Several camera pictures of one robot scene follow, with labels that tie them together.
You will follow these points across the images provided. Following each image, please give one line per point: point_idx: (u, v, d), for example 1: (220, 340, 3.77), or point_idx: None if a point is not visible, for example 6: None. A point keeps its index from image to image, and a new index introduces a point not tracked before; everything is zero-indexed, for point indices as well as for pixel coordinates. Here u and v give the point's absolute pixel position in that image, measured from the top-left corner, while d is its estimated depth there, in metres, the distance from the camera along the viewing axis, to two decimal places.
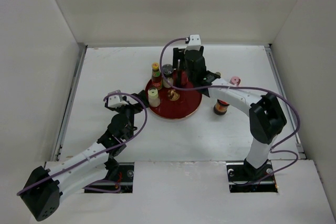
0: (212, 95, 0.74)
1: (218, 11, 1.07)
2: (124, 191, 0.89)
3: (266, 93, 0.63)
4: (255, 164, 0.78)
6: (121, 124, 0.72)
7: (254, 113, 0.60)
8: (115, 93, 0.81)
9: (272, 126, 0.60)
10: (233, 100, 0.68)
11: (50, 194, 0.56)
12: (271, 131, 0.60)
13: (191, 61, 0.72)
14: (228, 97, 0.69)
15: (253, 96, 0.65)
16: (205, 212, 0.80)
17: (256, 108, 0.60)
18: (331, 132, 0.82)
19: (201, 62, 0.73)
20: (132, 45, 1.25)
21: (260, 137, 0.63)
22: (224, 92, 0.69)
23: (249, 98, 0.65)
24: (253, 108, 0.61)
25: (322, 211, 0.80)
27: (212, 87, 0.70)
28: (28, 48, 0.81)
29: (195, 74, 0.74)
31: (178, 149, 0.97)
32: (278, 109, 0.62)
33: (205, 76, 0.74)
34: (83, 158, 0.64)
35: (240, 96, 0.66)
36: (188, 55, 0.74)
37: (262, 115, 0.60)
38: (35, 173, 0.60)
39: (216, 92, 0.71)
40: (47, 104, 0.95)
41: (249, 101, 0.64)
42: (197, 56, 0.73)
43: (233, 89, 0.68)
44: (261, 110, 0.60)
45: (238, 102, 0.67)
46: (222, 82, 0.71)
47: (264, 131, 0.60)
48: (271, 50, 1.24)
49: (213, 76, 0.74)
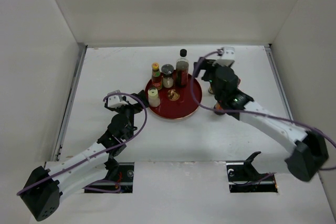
0: (242, 118, 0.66)
1: (218, 12, 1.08)
2: (124, 191, 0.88)
3: (314, 129, 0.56)
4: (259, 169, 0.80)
6: (121, 124, 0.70)
7: (300, 153, 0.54)
8: (115, 93, 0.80)
9: (315, 165, 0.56)
10: (272, 131, 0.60)
11: (51, 194, 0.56)
12: (314, 170, 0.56)
13: (223, 81, 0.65)
14: (264, 126, 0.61)
15: (295, 130, 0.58)
16: (206, 212, 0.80)
17: (302, 148, 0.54)
18: (331, 132, 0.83)
19: (234, 83, 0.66)
20: (133, 45, 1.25)
21: (298, 172, 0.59)
22: (261, 120, 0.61)
23: (291, 132, 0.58)
24: (298, 148, 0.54)
25: (322, 211, 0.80)
27: (247, 113, 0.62)
28: (28, 46, 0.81)
29: (225, 94, 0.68)
31: (179, 149, 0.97)
32: (324, 148, 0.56)
33: (235, 96, 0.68)
34: (83, 158, 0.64)
35: (281, 128, 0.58)
36: (221, 73, 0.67)
37: (308, 156, 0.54)
38: (34, 172, 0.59)
39: (249, 118, 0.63)
40: (47, 104, 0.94)
41: (292, 136, 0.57)
42: (231, 76, 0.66)
43: (273, 119, 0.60)
44: (306, 150, 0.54)
45: (276, 134, 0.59)
46: (258, 107, 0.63)
47: (307, 170, 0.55)
48: (270, 51, 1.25)
49: (244, 97, 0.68)
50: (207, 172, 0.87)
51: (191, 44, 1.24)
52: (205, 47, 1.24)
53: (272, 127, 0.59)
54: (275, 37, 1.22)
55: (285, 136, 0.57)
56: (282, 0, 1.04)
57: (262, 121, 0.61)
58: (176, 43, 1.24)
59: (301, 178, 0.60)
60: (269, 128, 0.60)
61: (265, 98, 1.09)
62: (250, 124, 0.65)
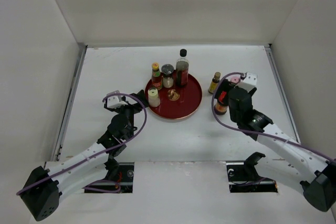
0: (260, 140, 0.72)
1: (218, 12, 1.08)
2: (124, 191, 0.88)
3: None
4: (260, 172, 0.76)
6: (121, 124, 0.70)
7: (319, 184, 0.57)
8: (114, 93, 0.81)
9: (334, 197, 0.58)
10: (291, 157, 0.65)
11: (50, 195, 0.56)
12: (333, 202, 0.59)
13: (237, 100, 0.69)
14: (284, 151, 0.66)
15: (315, 159, 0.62)
16: (206, 212, 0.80)
17: (322, 180, 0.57)
18: (331, 132, 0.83)
19: (248, 102, 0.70)
20: (132, 44, 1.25)
21: (316, 202, 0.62)
22: (280, 146, 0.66)
23: (311, 161, 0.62)
24: (318, 178, 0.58)
25: (322, 211, 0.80)
27: (266, 136, 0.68)
28: (28, 46, 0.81)
29: (240, 114, 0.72)
31: (179, 149, 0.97)
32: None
33: (252, 116, 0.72)
34: (82, 158, 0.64)
35: (301, 157, 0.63)
36: (234, 93, 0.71)
37: (328, 188, 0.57)
38: (34, 172, 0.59)
39: (269, 141, 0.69)
40: (47, 104, 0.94)
41: (311, 164, 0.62)
42: (244, 96, 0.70)
43: (293, 146, 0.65)
44: (327, 182, 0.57)
45: (296, 160, 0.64)
46: (277, 131, 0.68)
47: (326, 202, 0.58)
48: (270, 50, 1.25)
49: (261, 117, 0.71)
50: (207, 172, 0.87)
51: (191, 44, 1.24)
52: (205, 47, 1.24)
53: (292, 154, 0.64)
54: (275, 37, 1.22)
55: (304, 164, 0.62)
56: (282, 0, 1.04)
57: (282, 147, 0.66)
58: (176, 43, 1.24)
59: (318, 206, 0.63)
60: (289, 153, 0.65)
61: (265, 98, 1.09)
62: (270, 147, 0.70)
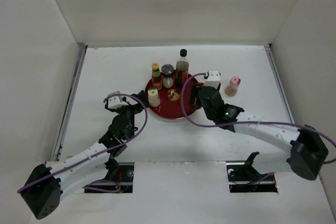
0: (239, 130, 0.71)
1: (218, 12, 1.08)
2: (124, 191, 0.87)
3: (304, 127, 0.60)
4: (261, 170, 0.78)
6: (122, 124, 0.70)
7: (297, 153, 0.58)
8: (115, 94, 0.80)
9: (316, 161, 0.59)
10: (266, 136, 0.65)
11: (52, 192, 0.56)
12: (317, 167, 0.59)
13: (206, 98, 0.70)
14: (260, 133, 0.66)
15: (289, 130, 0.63)
16: (206, 212, 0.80)
17: (298, 148, 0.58)
18: (330, 132, 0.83)
19: (217, 98, 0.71)
20: (133, 44, 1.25)
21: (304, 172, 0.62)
22: (254, 128, 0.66)
23: (285, 134, 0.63)
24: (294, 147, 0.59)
25: (322, 211, 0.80)
27: (240, 124, 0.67)
28: (27, 46, 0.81)
29: (214, 111, 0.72)
31: (178, 149, 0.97)
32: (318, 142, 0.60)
33: (225, 110, 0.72)
34: (84, 157, 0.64)
35: (275, 132, 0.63)
36: (202, 92, 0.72)
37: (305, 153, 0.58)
38: (37, 170, 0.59)
39: (243, 127, 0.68)
40: (47, 104, 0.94)
41: (286, 137, 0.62)
42: (212, 93, 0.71)
43: (265, 124, 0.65)
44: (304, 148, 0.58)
45: (272, 138, 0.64)
46: (249, 116, 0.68)
47: (311, 169, 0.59)
48: (270, 50, 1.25)
49: (234, 109, 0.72)
50: (207, 172, 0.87)
51: (191, 44, 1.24)
52: (205, 47, 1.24)
53: (267, 132, 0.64)
54: (275, 36, 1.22)
55: (280, 139, 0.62)
56: (282, 0, 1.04)
57: (256, 129, 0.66)
58: (176, 43, 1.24)
59: (309, 178, 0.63)
60: (263, 134, 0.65)
61: (265, 98, 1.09)
62: (249, 134, 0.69)
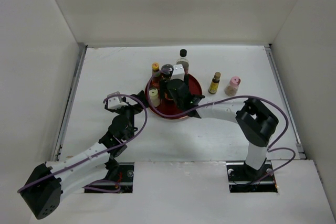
0: (202, 115, 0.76)
1: (218, 12, 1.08)
2: (124, 191, 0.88)
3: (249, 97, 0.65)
4: (256, 166, 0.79)
6: (122, 124, 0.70)
7: (243, 120, 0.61)
8: (115, 94, 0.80)
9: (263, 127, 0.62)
10: (221, 114, 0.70)
11: (52, 192, 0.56)
12: (265, 133, 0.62)
13: (173, 89, 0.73)
14: (216, 112, 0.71)
15: (237, 104, 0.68)
16: (206, 212, 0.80)
17: (242, 115, 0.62)
18: (330, 132, 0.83)
19: (184, 88, 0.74)
20: (133, 44, 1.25)
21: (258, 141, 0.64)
22: (211, 108, 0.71)
23: (234, 106, 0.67)
24: (240, 116, 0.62)
25: (322, 212, 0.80)
27: (200, 106, 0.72)
28: (27, 46, 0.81)
29: (181, 100, 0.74)
31: (178, 149, 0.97)
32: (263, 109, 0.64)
33: (191, 99, 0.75)
34: (84, 157, 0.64)
35: (225, 107, 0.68)
36: (169, 84, 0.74)
37: (250, 120, 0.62)
38: (38, 169, 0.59)
39: (204, 110, 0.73)
40: (47, 104, 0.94)
41: (234, 109, 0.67)
42: (178, 84, 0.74)
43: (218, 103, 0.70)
44: (247, 115, 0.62)
45: (225, 113, 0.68)
46: (208, 100, 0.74)
47: (259, 135, 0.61)
48: (270, 50, 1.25)
49: (199, 97, 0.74)
50: (207, 172, 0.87)
51: (191, 44, 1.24)
52: (205, 47, 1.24)
53: (220, 110, 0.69)
54: (275, 37, 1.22)
55: (230, 112, 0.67)
56: (282, 0, 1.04)
57: (212, 109, 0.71)
58: (176, 43, 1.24)
59: (262, 146, 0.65)
60: (219, 112, 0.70)
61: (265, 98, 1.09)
62: (210, 116, 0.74)
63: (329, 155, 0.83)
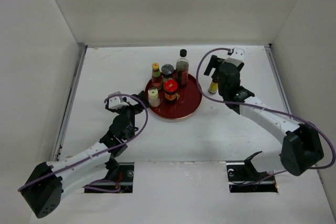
0: (243, 113, 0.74)
1: (218, 12, 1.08)
2: (124, 191, 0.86)
3: (305, 123, 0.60)
4: (259, 169, 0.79)
6: (123, 124, 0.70)
7: (290, 144, 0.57)
8: (115, 94, 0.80)
9: (306, 159, 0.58)
10: (266, 123, 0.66)
11: (53, 190, 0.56)
12: (305, 164, 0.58)
13: (225, 74, 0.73)
14: (261, 119, 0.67)
15: (289, 123, 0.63)
16: (206, 212, 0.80)
17: (292, 138, 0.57)
18: (330, 131, 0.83)
19: (235, 77, 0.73)
20: (133, 45, 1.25)
21: (292, 167, 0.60)
22: (257, 113, 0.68)
23: (285, 124, 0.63)
24: (289, 137, 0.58)
25: (322, 212, 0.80)
27: (246, 105, 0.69)
28: (27, 47, 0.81)
29: (227, 88, 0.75)
31: (179, 149, 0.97)
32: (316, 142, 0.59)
33: (237, 92, 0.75)
34: (85, 156, 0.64)
35: (275, 120, 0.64)
36: (224, 68, 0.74)
37: (298, 146, 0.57)
38: (39, 168, 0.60)
39: (248, 110, 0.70)
40: (47, 104, 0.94)
41: (285, 127, 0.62)
42: (232, 71, 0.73)
43: (269, 112, 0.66)
44: (297, 141, 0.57)
45: (271, 125, 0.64)
46: (256, 102, 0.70)
47: (299, 163, 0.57)
48: (270, 50, 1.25)
49: (245, 93, 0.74)
50: (207, 172, 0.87)
51: (191, 44, 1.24)
52: (205, 47, 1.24)
53: (268, 119, 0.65)
54: (275, 36, 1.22)
55: (277, 127, 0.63)
56: (282, 0, 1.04)
57: (259, 114, 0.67)
58: (176, 43, 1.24)
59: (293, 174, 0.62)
60: (264, 120, 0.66)
61: (265, 98, 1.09)
62: (251, 117, 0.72)
63: (329, 154, 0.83)
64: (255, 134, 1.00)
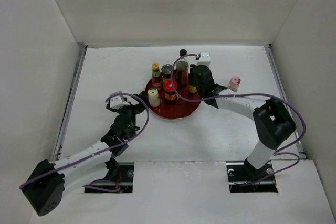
0: (220, 106, 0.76)
1: (218, 12, 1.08)
2: (124, 191, 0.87)
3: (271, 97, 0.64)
4: (256, 165, 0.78)
6: (124, 124, 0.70)
7: (259, 117, 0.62)
8: (117, 94, 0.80)
9: (279, 130, 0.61)
10: (240, 108, 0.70)
11: (56, 187, 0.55)
12: (279, 136, 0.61)
13: (199, 75, 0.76)
14: (235, 105, 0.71)
15: (257, 102, 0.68)
16: (206, 212, 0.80)
17: (260, 112, 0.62)
18: (330, 131, 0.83)
19: (209, 75, 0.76)
20: (133, 44, 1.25)
21: (269, 142, 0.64)
22: (230, 100, 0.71)
23: (254, 103, 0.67)
24: (258, 112, 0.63)
25: (322, 212, 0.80)
27: (220, 97, 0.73)
28: (27, 47, 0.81)
29: (203, 87, 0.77)
31: (179, 148, 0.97)
32: (284, 113, 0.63)
33: (212, 88, 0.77)
34: (87, 154, 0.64)
35: (244, 102, 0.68)
36: (196, 69, 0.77)
37: (266, 119, 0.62)
38: (41, 165, 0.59)
39: (223, 101, 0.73)
40: (47, 104, 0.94)
41: (253, 106, 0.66)
42: (205, 70, 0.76)
43: (239, 97, 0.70)
44: (265, 114, 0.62)
45: (243, 108, 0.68)
46: (229, 92, 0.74)
47: (272, 135, 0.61)
48: (270, 50, 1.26)
49: (221, 88, 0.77)
50: (207, 172, 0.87)
51: (191, 44, 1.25)
52: (205, 47, 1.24)
53: (239, 103, 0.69)
54: (275, 37, 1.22)
55: (248, 107, 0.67)
56: (282, 0, 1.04)
57: (231, 101, 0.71)
58: (176, 43, 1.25)
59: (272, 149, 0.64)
60: (238, 106, 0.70)
61: None
62: (227, 107, 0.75)
63: (329, 154, 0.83)
64: (255, 134, 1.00)
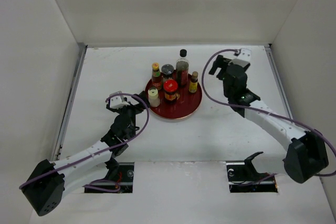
0: (248, 116, 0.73)
1: (218, 12, 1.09)
2: (124, 191, 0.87)
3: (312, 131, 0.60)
4: (259, 168, 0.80)
6: (124, 124, 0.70)
7: (295, 151, 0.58)
8: (117, 94, 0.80)
9: (310, 168, 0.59)
10: (273, 128, 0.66)
11: (56, 187, 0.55)
12: (310, 173, 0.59)
13: (233, 77, 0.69)
14: (267, 124, 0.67)
15: (294, 129, 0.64)
16: (206, 212, 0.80)
17: (297, 146, 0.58)
18: (330, 131, 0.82)
19: (243, 80, 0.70)
20: (133, 45, 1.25)
21: (295, 174, 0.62)
22: (263, 118, 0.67)
23: (291, 130, 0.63)
24: (294, 146, 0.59)
25: (322, 212, 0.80)
27: (251, 109, 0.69)
28: (27, 47, 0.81)
29: (233, 92, 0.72)
31: (179, 149, 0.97)
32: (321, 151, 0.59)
33: (242, 94, 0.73)
34: (87, 154, 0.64)
35: (281, 126, 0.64)
36: (232, 70, 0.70)
37: (303, 155, 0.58)
38: (41, 165, 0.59)
39: (253, 114, 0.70)
40: (47, 103, 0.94)
41: (290, 135, 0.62)
42: (241, 74, 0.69)
43: (274, 117, 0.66)
44: (302, 149, 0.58)
45: (276, 131, 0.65)
46: (262, 104, 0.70)
47: (303, 172, 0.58)
48: (270, 50, 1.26)
49: (251, 96, 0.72)
50: (207, 172, 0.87)
51: (191, 44, 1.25)
52: (205, 47, 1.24)
53: (273, 125, 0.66)
54: (275, 37, 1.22)
55: (283, 133, 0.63)
56: (282, 0, 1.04)
57: (264, 118, 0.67)
58: (176, 43, 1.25)
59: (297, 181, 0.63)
60: (271, 125, 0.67)
61: (265, 98, 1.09)
62: (255, 120, 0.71)
63: (328, 153, 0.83)
64: (255, 134, 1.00)
